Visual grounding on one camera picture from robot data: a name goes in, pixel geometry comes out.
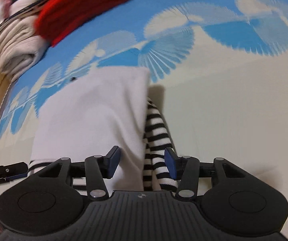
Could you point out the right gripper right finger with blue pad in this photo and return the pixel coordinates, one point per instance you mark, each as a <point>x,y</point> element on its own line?
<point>184,170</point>

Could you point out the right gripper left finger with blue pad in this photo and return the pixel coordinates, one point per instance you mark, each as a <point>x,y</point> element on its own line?
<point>98,168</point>

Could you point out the black white striped hooded shirt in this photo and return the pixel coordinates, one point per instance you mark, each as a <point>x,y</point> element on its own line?
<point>108,107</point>

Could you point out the white pink folded clothes stack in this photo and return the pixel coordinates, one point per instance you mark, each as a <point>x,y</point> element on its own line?
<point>23,7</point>

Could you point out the blue white patterned bedsheet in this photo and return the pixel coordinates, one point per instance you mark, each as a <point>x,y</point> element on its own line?
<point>219,75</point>

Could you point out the cream folded blanket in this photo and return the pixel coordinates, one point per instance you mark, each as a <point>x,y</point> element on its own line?
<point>20,47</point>

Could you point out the red folded blanket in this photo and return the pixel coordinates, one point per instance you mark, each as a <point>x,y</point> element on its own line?
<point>59,18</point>

